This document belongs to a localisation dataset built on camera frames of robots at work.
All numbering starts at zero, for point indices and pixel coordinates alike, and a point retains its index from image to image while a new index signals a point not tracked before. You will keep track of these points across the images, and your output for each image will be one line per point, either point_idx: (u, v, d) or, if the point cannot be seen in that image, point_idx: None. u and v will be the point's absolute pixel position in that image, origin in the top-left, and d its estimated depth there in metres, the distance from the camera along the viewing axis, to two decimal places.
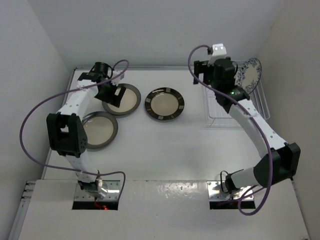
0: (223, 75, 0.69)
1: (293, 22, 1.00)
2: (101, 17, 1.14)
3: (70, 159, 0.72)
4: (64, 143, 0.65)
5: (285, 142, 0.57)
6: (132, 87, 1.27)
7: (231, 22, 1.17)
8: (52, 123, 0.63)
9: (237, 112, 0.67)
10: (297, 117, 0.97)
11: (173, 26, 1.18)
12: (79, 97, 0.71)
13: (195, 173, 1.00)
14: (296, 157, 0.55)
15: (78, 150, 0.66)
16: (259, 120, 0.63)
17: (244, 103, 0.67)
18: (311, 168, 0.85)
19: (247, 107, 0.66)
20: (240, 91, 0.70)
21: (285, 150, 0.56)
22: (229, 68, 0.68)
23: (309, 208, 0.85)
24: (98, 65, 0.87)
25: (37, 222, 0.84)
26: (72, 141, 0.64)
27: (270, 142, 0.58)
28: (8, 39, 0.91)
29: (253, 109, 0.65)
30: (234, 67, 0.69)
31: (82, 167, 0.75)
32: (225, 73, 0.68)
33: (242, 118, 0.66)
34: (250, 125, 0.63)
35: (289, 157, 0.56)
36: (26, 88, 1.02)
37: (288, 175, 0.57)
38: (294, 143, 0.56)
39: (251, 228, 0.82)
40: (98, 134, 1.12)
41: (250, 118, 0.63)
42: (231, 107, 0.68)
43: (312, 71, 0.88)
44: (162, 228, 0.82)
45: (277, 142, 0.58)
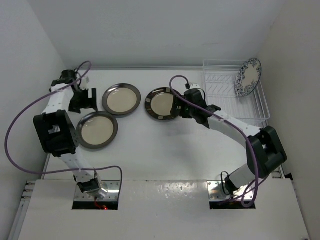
0: (193, 99, 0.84)
1: (293, 22, 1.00)
2: (101, 17, 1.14)
3: (66, 159, 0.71)
4: (55, 141, 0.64)
5: (259, 129, 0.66)
6: (132, 87, 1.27)
7: (231, 22, 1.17)
8: (40, 122, 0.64)
9: (214, 123, 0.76)
10: (297, 117, 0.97)
11: (173, 26, 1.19)
12: (59, 97, 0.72)
13: (195, 173, 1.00)
14: (274, 138, 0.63)
15: (73, 144, 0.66)
16: (233, 120, 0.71)
17: (217, 112, 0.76)
18: (311, 167, 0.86)
19: (220, 115, 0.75)
20: (211, 106, 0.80)
21: (264, 135, 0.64)
22: (196, 94, 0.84)
23: (309, 208, 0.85)
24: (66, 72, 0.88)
25: (37, 222, 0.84)
26: (65, 135, 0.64)
27: (248, 132, 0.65)
28: (8, 38, 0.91)
29: (226, 114, 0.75)
30: (200, 92, 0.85)
31: (79, 165, 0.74)
32: (194, 96, 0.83)
33: (220, 127, 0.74)
34: (226, 126, 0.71)
35: (270, 140, 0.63)
36: (26, 87, 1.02)
37: (280, 159, 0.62)
38: (269, 127, 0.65)
39: (251, 228, 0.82)
40: (98, 135, 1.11)
41: (224, 121, 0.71)
42: (209, 122, 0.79)
43: (312, 71, 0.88)
44: (162, 228, 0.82)
45: (253, 130, 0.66)
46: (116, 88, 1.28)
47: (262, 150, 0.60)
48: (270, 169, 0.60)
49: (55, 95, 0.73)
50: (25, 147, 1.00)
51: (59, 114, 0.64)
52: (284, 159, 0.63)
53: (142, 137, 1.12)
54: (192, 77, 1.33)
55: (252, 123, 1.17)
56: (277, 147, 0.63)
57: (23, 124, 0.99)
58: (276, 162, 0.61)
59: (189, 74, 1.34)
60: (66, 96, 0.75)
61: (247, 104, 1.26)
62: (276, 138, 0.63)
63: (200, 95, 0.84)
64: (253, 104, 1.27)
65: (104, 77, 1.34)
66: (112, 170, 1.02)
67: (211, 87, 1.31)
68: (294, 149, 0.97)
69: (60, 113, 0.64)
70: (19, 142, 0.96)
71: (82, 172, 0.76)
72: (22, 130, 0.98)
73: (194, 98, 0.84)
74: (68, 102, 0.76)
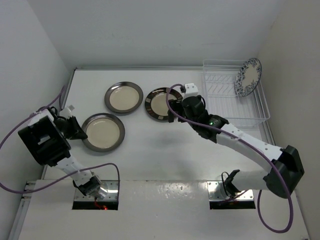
0: (195, 111, 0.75)
1: (293, 21, 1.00)
2: (101, 17, 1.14)
3: (63, 165, 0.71)
4: (48, 147, 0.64)
5: (280, 148, 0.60)
6: (134, 85, 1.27)
7: (230, 22, 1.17)
8: (26, 134, 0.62)
9: (224, 140, 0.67)
10: (297, 117, 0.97)
11: (173, 26, 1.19)
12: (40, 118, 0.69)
13: (194, 173, 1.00)
14: (297, 159, 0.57)
15: (67, 146, 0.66)
16: (248, 138, 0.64)
17: (227, 128, 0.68)
18: (312, 167, 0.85)
19: (231, 132, 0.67)
20: (217, 118, 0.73)
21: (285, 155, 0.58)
22: (197, 104, 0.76)
23: (309, 208, 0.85)
24: None
25: (37, 223, 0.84)
26: (56, 140, 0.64)
27: (269, 155, 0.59)
28: (8, 38, 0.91)
29: (237, 130, 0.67)
30: (201, 102, 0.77)
31: (76, 167, 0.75)
32: (197, 108, 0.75)
33: (231, 144, 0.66)
34: (242, 145, 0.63)
35: (293, 161, 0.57)
36: (26, 87, 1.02)
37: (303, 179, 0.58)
38: (290, 146, 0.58)
39: (252, 228, 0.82)
40: (99, 143, 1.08)
41: (238, 139, 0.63)
42: (217, 138, 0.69)
43: (312, 71, 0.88)
44: (162, 228, 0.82)
45: (274, 152, 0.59)
46: (118, 86, 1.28)
47: (287, 175, 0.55)
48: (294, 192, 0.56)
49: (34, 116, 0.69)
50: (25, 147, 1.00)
51: (43, 120, 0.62)
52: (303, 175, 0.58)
53: (142, 137, 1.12)
54: (192, 77, 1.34)
55: (252, 123, 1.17)
56: (299, 166, 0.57)
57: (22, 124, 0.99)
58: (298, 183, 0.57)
59: (189, 74, 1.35)
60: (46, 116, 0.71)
61: (247, 104, 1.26)
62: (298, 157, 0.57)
63: (202, 106, 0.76)
64: (253, 104, 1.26)
65: (104, 77, 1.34)
66: (112, 169, 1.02)
67: (211, 87, 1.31)
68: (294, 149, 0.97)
69: (46, 120, 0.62)
70: (18, 141, 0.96)
71: (81, 173, 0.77)
72: None
73: (196, 110, 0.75)
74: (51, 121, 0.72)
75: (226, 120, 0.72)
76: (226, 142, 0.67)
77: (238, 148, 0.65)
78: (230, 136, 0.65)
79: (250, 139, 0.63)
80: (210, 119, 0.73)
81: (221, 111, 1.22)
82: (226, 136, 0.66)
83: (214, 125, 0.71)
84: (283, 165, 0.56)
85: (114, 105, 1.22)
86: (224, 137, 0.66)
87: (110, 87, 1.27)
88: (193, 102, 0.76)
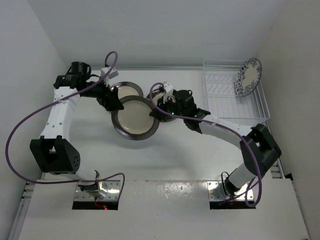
0: (185, 105, 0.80)
1: (294, 21, 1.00)
2: (101, 17, 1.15)
3: (67, 174, 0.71)
4: (54, 166, 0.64)
5: (252, 128, 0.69)
6: (134, 85, 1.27)
7: (230, 22, 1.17)
8: (37, 149, 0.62)
9: (206, 128, 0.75)
10: (297, 117, 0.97)
11: (173, 26, 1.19)
12: (60, 112, 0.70)
13: (196, 172, 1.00)
14: (266, 135, 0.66)
15: (72, 169, 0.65)
16: (224, 122, 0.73)
17: (207, 117, 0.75)
18: (312, 167, 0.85)
19: (211, 120, 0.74)
20: (201, 111, 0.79)
21: (256, 133, 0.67)
22: (188, 99, 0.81)
23: (310, 208, 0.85)
24: (75, 65, 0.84)
25: (37, 222, 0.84)
26: (64, 162, 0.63)
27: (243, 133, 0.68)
28: (7, 39, 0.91)
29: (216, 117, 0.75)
30: (191, 97, 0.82)
31: (80, 177, 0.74)
32: (188, 102, 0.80)
33: (212, 130, 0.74)
34: (219, 129, 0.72)
35: (262, 136, 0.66)
36: (26, 87, 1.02)
37: (277, 154, 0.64)
38: (259, 124, 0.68)
39: (252, 228, 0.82)
40: (143, 126, 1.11)
41: (216, 124, 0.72)
42: (201, 127, 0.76)
43: (312, 70, 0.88)
44: (162, 228, 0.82)
45: (245, 130, 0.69)
46: (118, 86, 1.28)
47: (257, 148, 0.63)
48: (267, 164, 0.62)
49: (57, 107, 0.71)
50: (25, 147, 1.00)
51: (59, 144, 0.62)
52: (280, 155, 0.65)
53: None
54: (192, 77, 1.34)
55: (252, 123, 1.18)
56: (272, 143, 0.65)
57: (23, 124, 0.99)
58: (273, 158, 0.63)
59: (189, 74, 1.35)
60: (69, 107, 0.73)
61: (247, 104, 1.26)
62: (268, 134, 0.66)
63: (192, 101, 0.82)
64: (253, 104, 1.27)
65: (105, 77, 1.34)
66: (112, 169, 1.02)
67: (211, 87, 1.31)
68: (294, 148, 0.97)
69: (61, 144, 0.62)
70: (18, 141, 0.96)
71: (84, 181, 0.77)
72: (22, 130, 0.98)
73: (187, 103, 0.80)
74: (72, 111, 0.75)
75: (208, 112, 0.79)
76: (207, 130, 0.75)
77: (218, 132, 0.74)
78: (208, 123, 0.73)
79: (226, 123, 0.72)
80: (196, 113, 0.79)
81: (221, 111, 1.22)
82: (207, 124, 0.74)
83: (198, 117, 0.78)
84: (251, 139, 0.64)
85: None
86: (205, 125, 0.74)
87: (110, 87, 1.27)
88: (185, 96, 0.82)
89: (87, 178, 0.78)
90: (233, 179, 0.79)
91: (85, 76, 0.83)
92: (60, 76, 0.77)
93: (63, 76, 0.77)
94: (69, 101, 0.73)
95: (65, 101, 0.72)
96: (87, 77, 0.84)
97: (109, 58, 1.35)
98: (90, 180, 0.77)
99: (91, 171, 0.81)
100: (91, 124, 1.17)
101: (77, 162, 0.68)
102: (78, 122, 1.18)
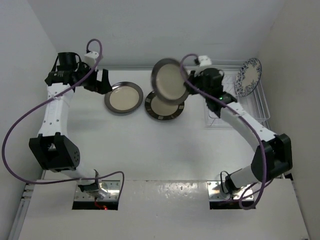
0: (211, 83, 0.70)
1: (293, 21, 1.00)
2: (101, 17, 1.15)
3: (67, 172, 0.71)
4: (55, 162, 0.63)
5: (275, 134, 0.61)
6: (134, 85, 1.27)
7: (230, 22, 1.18)
8: (37, 147, 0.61)
9: (227, 115, 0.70)
10: (297, 117, 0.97)
11: (173, 26, 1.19)
12: (56, 109, 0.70)
13: (196, 172, 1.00)
14: (287, 147, 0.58)
15: (73, 164, 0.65)
16: (248, 118, 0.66)
17: (234, 104, 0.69)
18: (312, 167, 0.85)
19: (236, 109, 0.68)
20: (227, 95, 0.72)
21: (277, 142, 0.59)
22: (217, 77, 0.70)
23: (310, 207, 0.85)
24: (63, 56, 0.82)
25: (37, 222, 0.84)
26: (65, 158, 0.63)
27: (262, 137, 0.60)
28: (8, 38, 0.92)
29: (242, 109, 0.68)
30: (221, 75, 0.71)
31: (80, 175, 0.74)
32: (214, 80, 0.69)
33: (232, 120, 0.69)
34: (240, 122, 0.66)
35: (282, 148, 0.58)
36: (26, 87, 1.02)
37: (287, 168, 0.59)
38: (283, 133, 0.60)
39: (252, 228, 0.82)
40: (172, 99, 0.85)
41: (239, 116, 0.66)
42: (221, 112, 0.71)
43: (311, 70, 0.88)
44: (162, 228, 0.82)
45: (267, 134, 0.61)
46: (118, 86, 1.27)
47: (271, 158, 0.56)
48: (274, 175, 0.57)
49: (52, 104, 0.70)
50: (24, 147, 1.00)
51: (58, 141, 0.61)
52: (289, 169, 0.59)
53: (142, 137, 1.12)
54: None
55: None
56: (288, 157, 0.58)
57: (23, 124, 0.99)
58: (281, 171, 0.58)
59: None
60: (63, 103, 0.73)
61: (247, 104, 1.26)
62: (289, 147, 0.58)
63: (221, 79, 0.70)
64: (253, 104, 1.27)
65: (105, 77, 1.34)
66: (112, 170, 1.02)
67: None
68: (294, 148, 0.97)
69: (60, 141, 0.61)
70: (18, 141, 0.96)
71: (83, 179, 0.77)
72: (22, 130, 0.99)
73: (213, 83, 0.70)
74: (66, 108, 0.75)
75: (236, 99, 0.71)
76: (228, 117, 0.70)
77: (237, 124, 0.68)
78: (232, 112, 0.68)
79: (251, 120, 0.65)
80: (221, 95, 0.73)
81: None
82: (230, 112, 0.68)
83: (223, 100, 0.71)
84: (270, 146, 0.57)
85: (116, 105, 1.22)
86: (227, 112, 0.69)
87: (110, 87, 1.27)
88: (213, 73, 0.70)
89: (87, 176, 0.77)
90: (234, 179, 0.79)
91: (74, 67, 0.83)
92: (52, 73, 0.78)
93: (55, 73, 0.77)
94: (63, 97, 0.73)
95: (59, 98, 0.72)
96: (76, 68, 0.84)
97: (91, 45, 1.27)
98: (90, 179, 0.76)
99: (90, 169, 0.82)
100: (91, 124, 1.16)
101: (77, 157, 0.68)
102: (78, 122, 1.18)
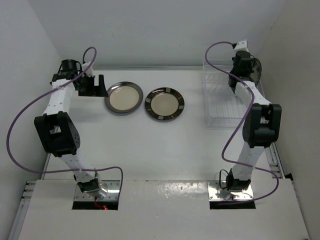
0: (239, 63, 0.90)
1: (293, 21, 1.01)
2: (101, 17, 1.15)
3: (67, 159, 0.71)
4: (57, 140, 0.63)
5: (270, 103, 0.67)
6: (134, 85, 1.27)
7: (230, 22, 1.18)
8: (41, 125, 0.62)
9: (240, 88, 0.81)
10: (296, 116, 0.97)
11: (173, 26, 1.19)
12: (60, 95, 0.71)
13: (195, 172, 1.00)
14: (276, 116, 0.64)
15: (74, 144, 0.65)
16: (255, 90, 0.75)
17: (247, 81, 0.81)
18: (311, 166, 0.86)
19: (247, 83, 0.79)
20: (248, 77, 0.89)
21: (270, 110, 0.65)
22: (244, 58, 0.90)
23: (309, 207, 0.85)
24: (65, 62, 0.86)
25: (37, 222, 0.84)
26: (66, 137, 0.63)
27: (258, 102, 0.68)
28: (8, 38, 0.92)
29: (253, 84, 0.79)
30: (249, 59, 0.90)
31: (80, 165, 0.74)
32: (241, 61, 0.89)
33: (243, 92, 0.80)
34: (247, 93, 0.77)
35: (271, 115, 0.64)
36: (27, 86, 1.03)
37: (272, 135, 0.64)
38: (278, 104, 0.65)
39: (252, 228, 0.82)
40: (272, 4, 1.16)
41: (247, 88, 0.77)
42: (237, 88, 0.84)
43: (310, 69, 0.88)
44: (161, 228, 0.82)
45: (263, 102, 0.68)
46: (118, 86, 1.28)
47: (258, 118, 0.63)
48: (256, 136, 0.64)
49: (55, 93, 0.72)
50: (25, 147, 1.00)
51: (60, 117, 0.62)
52: (274, 140, 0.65)
53: (142, 136, 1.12)
54: (192, 77, 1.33)
55: None
56: (275, 125, 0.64)
57: (23, 123, 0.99)
58: (265, 135, 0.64)
59: (189, 74, 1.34)
60: (67, 93, 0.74)
61: None
62: (279, 117, 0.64)
63: (247, 62, 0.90)
64: None
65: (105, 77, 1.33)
66: (112, 170, 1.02)
67: (211, 87, 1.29)
68: (295, 148, 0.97)
69: (62, 117, 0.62)
70: (19, 141, 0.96)
71: (82, 172, 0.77)
72: (23, 129, 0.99)
73: (241, 62, 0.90)
74: (69, 98, 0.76)
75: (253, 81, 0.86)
76: (240, 89, 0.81)
77: (245, 95, 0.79)
78: (243, 84, 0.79)
79: (256, 92, 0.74)
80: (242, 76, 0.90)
81: (222, 110, 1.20)
82: (241, 84, 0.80)
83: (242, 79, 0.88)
84: (260, 108, 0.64)
85: (115, 105, 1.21)
86: (239, 85, 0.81)
87: (110, 88, 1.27)
88: (243, 55, 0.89)
89: (86, 168, 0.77)
90: (234, 171, 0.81)
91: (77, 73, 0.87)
92: (56, 73, 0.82)
93: (59, 72, 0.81)
94: (66, 88, 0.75)
95: (63, 89, 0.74)
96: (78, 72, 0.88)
97: (88, 52, 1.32)
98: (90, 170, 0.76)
99: (89, 166, 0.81)
100: (91, 124, 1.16)
101: (78, 140, 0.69)
102: (78, 121, 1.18)
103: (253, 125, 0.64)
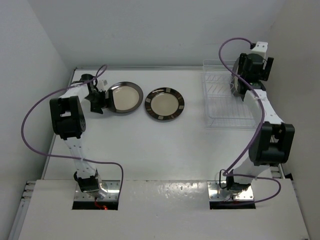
0: (250, 67, 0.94)
1: (293, 22, 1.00)
2: (101, 17, 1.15)
3: (70, 144, 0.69)
4: (66, 122, 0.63)
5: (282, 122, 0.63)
6: (134, 86, 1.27)
7: (231, 22, 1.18)
8: (55, 103, 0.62)
9: (249, 98, 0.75)
10: (296, 117, 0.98)
11: (173, 26, 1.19)
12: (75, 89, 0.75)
13: (195, 172, 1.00)
14: (288, 137, 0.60)
15: (81, 128, 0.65)
16: (267, 104, 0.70)
17: (259, 92, 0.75)
18: (311, 167, 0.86)
19: (258, 95, 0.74)
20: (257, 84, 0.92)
21: (281, 131, 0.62)
22: (257, 62, 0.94)
23: (309, 207, 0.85)
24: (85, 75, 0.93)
25: (36, 223, 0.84)
26: (75, 119, 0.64)
27: (269, 120, 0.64)
28: (8, 38, 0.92)
29: (264, 96, 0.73)
30: (261, 63, 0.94)
31: (82, 154, 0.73)
32: (253, 65, 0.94)
33: (252, 104, 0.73)
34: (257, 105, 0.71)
35: (282, 135, 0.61)
36: (27, 86, 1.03)
37: (280, 157, 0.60)
38: (290, 124, 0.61)
39: (252, 228, 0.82)
40: None
41: (258, 100, 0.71)
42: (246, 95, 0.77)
43: (310, 69, 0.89)
44: (161, 228, 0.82)
45: (275, 120, 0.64)
46: (118, 86, 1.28)
47: (268, 137, 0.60)
48: (264, 156, 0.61)
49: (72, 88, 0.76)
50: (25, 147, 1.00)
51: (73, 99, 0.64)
52: (283, 162, 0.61)
53: (142, 136, 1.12)
54: (191, 76, 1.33)
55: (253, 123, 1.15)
56: (284, 147, 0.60)
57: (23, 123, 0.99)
58: (273, 156, 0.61)
59: (189, 74, 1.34)
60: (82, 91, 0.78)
61: None
62: (290, 138, 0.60)
63: (257, 67, 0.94)
64: None
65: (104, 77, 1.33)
66: (112, 170, 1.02)
67: (211, 87, 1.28)
68: (295, 149, 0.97)
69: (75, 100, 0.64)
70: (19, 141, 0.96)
71: (84, 162, 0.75)
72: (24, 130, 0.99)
73: (252, 66, 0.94)
74: (82, 96, 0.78)
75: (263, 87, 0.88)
76: (249, 99, 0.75)
77: (254, 107, 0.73)
78: (254, 95, 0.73)
79: (267, 105, 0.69)
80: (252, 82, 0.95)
81: (222, 110, 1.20)
82: (252, 94, 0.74)
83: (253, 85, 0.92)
84: (271, 127, 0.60)
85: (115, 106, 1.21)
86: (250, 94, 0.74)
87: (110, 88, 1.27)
88: (255, 59, 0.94)
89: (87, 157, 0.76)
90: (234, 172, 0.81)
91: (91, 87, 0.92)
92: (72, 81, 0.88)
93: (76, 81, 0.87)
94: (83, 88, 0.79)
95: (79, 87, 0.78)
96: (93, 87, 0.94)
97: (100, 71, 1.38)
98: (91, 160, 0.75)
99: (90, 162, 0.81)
100: (91, 124, 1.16)
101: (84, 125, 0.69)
102: None
103: (260, 144, 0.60)
